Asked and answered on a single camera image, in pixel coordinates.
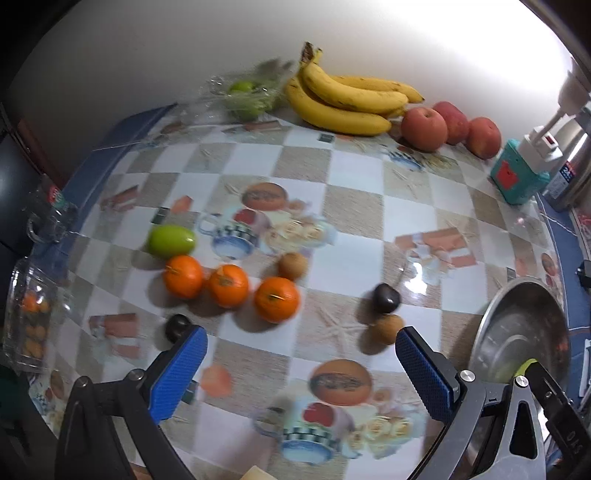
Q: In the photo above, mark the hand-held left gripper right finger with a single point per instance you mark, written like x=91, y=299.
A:
x=425, y=374

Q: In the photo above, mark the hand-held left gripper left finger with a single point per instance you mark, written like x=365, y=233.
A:
x=178, y=369

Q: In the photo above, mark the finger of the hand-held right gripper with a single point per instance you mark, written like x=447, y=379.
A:
x=551, y=387

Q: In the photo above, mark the light green pear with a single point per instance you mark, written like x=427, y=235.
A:
x=526, y=368

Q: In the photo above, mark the dark purple plum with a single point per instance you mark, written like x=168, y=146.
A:
x=178, y=326
x=386, y=297

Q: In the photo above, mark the brown round fruit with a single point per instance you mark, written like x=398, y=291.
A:
x=388, y=327
x=292, y=266

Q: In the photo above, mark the stainless steel bowl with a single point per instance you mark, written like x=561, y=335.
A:
x=512, y=323

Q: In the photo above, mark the orange tangerine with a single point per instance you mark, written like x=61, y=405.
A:
x=183, y=277
x=277, y=300
x=228, y=286

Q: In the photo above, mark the black power adapter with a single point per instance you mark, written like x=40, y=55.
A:
x=585, y=274

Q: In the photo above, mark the small green round fruit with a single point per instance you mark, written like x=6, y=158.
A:
x=171, y=241

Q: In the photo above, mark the pale beige object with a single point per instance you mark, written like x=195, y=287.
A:
x=256, y=474

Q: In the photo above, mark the clear box of kumquats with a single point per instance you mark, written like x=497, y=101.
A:
x=32, y=318

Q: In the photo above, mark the printed checkered tablecloth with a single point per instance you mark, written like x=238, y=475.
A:
x=351, y=221

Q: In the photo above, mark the clear glass mug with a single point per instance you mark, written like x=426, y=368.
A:
x=51, y=217

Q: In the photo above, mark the teal box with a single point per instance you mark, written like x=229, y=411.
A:
x=512, y=177

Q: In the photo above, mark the stainless steel kettle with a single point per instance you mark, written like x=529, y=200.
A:
x=577, y=157

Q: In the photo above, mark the white power strip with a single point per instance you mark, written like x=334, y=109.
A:
x=540, y=152

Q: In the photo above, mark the red apple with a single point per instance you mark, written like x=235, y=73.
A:
x=425, y=129
x=484, y=137
x=458, y=121

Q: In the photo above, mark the yellow banana bunch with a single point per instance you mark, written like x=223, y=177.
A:
x=341, y=115

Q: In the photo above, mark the clear bag of green fruit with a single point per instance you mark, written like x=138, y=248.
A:
x=244, y=99

